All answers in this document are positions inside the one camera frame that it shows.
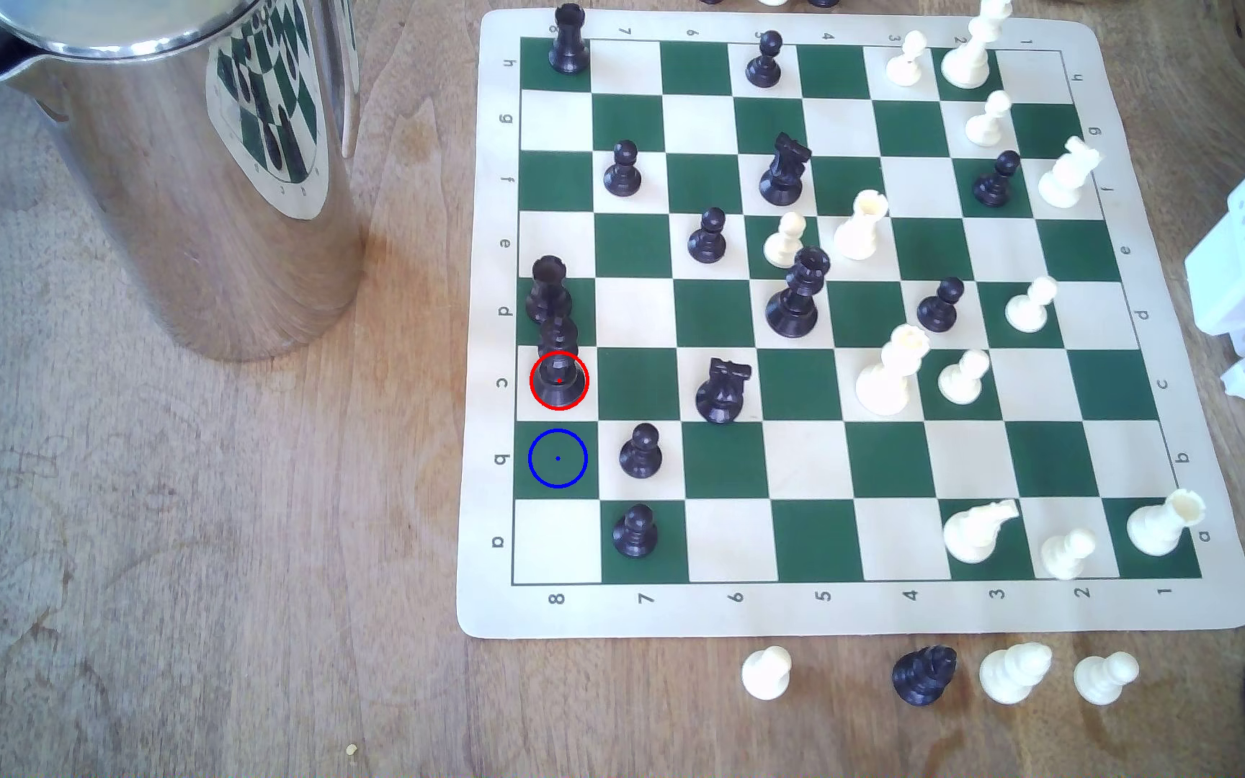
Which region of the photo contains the white chess bishop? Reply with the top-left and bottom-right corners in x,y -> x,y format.
978,640 -> 1054,707

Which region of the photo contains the black chess king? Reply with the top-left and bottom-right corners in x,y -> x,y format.
535,313 -> 586,408

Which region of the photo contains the black chess pawn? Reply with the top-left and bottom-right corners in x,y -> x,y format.
612,504 -> 659,560
916,277 -> 966,334
603,140 -> 644,198
973,150 -> 1022,209
746,30 -> 785,90
619,422 -> 664,480
687,207 -> 728,265

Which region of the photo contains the white chess pawn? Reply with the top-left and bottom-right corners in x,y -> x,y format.
1042,527 -> 1098,583
965,89 -> 1013,149
763,210 -> 808,269
1074,650 -> 1141,708
938,348 -> 992,408
741,645 -> 793,702
1005,275 -> 1059,334
886,30 -> 929,89

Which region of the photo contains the black chess rook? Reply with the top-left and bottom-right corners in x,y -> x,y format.
549,3 -> 592,76
525,255 -> 572,326

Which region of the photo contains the black chess bishop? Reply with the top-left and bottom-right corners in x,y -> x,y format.
891,645 -> 959,708

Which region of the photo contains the green and cream chess mat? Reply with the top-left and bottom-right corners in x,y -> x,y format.
456,9 -> 1245,640

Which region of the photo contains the white chess rook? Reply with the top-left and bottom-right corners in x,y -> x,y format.
1126,487 -> 1206,559
833,189 -> 891,263

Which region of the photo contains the white chess knight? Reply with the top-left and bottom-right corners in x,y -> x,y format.
943,498 -> 1022,565
1037,136 -> 1104,211

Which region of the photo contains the white chess king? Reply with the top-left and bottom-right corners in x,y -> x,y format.
941,0 -> 1014,91

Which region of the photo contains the black chess knight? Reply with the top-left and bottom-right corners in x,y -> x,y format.
759,132 -> 813,207
695,359 -> 754,425

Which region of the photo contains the white chess queen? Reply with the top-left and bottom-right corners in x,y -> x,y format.
856,323 -> 932,419

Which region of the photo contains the black chess queen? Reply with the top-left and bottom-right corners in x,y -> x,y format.
765,247 -> 831,339

